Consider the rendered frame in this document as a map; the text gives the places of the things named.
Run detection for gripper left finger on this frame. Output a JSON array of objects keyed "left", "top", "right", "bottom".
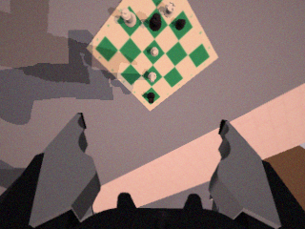
[{"left": 0, "top": 113, "right": 101, "bottom": 229}]

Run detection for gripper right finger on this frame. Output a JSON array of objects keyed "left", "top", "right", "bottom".
[{"left": 209, "top": 119, "right": 305, "bottom": 229}]

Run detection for green and cream chessboard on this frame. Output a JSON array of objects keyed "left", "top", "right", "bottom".
[{"left": 86, "top": 0, "right": 218, "bottom": 111}]

